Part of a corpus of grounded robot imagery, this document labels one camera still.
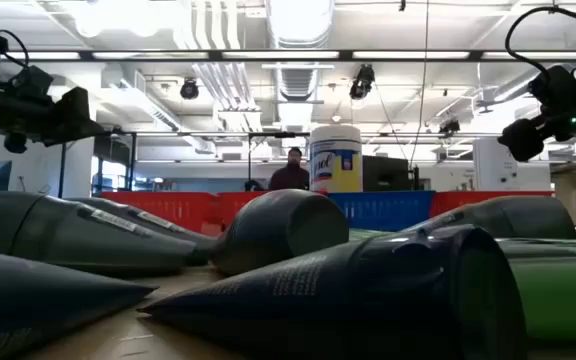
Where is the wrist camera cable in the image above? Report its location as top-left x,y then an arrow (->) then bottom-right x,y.
0,28 -> 30,69
505,4 -> 576,84

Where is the green toiletry tube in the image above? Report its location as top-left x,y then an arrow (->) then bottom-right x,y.
507,254 -> 576,344

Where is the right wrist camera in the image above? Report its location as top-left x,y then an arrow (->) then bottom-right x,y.
527,64 -> 576,109

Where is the black ceiling spotlight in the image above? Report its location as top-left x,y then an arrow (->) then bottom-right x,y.
348,63 -> 377,101
437,117 -> 462,137
179,77 -> 201,101

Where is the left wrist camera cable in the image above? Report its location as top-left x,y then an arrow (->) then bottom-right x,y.
0,28 -> 30,69

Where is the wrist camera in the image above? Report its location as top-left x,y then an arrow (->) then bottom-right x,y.
527,64 -> 576,109
10,64 -> 55,99

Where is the blue plastic basket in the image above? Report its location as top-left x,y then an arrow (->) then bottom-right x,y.
327,190 -> 437,232

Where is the overhead LED light bar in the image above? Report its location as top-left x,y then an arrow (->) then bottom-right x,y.
0,48 -> 576,63

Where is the thin hanging black cable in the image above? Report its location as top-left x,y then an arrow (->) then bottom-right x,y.
409,0 -> 430,169

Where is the person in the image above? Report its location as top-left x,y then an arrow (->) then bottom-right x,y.
267,146 -> 312,192

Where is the dark grey toiletry tube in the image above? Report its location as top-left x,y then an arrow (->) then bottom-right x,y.
211,188 -> 351,276
401,194 -> 576,240
137,223 -> 529,360
0,246 -> 159,360

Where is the white yellow wipes canister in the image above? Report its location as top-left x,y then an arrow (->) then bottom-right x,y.
309,124 -> 364,194

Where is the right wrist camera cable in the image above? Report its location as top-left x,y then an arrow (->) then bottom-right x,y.
505,4 -> 576,84

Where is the dark grey tube white label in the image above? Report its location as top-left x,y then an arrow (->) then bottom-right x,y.
0,191 -> 198,275
67,196 -> 219,266

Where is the black box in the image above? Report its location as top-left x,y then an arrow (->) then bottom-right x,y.
362,155 -> 412,193

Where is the silver ventilation duct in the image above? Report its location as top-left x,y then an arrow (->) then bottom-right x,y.
265,0 -> 337,131

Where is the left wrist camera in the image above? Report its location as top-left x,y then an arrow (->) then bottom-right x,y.
10,64 -> 55,99

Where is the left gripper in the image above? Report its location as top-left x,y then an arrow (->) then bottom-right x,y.
0,87 -> 107,155

